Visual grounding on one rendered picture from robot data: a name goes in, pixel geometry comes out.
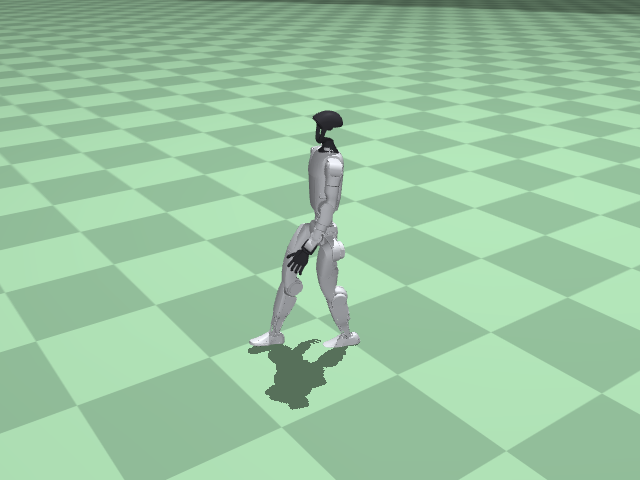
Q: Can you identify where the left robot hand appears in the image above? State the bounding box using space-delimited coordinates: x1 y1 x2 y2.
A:
287 239 317 275

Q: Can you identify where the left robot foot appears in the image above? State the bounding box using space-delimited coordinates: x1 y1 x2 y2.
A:
323 332 360 348

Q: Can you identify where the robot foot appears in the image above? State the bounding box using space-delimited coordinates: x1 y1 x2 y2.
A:
249 331 285 346
323 332 360 348

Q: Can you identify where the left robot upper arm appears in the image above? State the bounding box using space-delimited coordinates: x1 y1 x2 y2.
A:
318 158 344 213

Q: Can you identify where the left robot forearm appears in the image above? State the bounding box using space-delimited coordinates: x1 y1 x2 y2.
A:
304 204 333 252

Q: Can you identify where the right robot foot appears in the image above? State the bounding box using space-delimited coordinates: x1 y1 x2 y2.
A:
249 331 285 346

